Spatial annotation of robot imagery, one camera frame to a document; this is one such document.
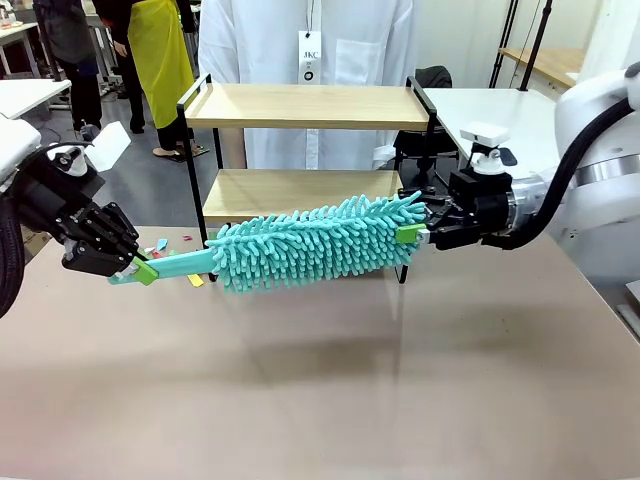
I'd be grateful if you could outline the person in white coat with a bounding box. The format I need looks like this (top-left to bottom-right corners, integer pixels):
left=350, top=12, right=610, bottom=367
left=197, top=0, right=424, bottom=174

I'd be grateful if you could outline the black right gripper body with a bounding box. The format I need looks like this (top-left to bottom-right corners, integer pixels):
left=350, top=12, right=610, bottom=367
left=446, top=169, right=514, bottom=248

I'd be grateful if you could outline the two-tier wooden black-frame shelf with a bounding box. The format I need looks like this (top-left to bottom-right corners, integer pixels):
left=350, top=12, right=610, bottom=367
left=177, top=73, right=439, bottom=285

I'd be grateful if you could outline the teal microfibre duster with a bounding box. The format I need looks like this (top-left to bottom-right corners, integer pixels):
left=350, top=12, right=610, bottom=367
left=107, top=189, right=429, bottom=296

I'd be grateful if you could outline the person in yellow apron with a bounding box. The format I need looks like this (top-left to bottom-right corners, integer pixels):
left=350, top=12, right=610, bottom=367
left=92, top=0, right=199, bottom=161

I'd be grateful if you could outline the white name badge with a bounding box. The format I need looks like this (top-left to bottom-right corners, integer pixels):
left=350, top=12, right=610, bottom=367
left=298, top=30, right=321, bottom=84

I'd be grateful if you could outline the large white table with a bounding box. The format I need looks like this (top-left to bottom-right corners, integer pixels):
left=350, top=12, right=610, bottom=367
left=422, top=87, right=566, bottom=169

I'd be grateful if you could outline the person in dark clothes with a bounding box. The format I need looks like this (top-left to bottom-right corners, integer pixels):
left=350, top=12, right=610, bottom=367
left=32, top=0, right=116, bottom=151

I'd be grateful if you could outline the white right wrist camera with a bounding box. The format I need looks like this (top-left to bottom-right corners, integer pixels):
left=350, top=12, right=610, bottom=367
left=458, top=122, right=519, bottom=175

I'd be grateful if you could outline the black pole stand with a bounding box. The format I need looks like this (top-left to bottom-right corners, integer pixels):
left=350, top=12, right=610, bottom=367
left=519, top=0, right=554, bottom=92

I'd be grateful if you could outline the white background desk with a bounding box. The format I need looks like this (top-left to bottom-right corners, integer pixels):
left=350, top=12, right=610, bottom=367
left=0, top=22, right=41, bottom=76

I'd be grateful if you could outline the cardboard box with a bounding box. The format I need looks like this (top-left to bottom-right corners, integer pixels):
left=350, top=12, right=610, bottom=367
left=19, top=227, right=51, bottom=261

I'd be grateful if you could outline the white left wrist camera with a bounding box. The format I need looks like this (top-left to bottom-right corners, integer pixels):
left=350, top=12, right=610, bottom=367
left=47, top=121, right=133, bottom=176

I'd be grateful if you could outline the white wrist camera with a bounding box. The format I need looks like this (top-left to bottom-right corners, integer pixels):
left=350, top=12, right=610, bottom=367
left=458, top=122, right=519, bottom=175
left=47, top=121, right=133, bottom=176

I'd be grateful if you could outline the black tripod stand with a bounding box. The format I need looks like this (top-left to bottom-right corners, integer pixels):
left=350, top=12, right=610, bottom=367
left=489, top=0, right=521, bottom=89

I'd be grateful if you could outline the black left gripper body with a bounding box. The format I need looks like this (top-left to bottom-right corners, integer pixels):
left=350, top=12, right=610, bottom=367
left=14, top=146, right=109, bottom=242

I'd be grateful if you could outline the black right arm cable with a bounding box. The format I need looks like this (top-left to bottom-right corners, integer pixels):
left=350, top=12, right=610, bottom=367
left=482, top=97, right=631, bottom=251

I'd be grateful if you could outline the small white table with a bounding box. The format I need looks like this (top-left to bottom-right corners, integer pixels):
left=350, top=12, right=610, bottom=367
left=0, top=78, right=74, bottom=121

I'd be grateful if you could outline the black office chair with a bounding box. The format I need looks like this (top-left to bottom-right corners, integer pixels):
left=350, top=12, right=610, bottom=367
left=394, top=64, right=461, bottom=201

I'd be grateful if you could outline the wooden background table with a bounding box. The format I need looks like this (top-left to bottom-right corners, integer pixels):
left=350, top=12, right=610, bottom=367
left=499, top=47, right=586, bottom=91

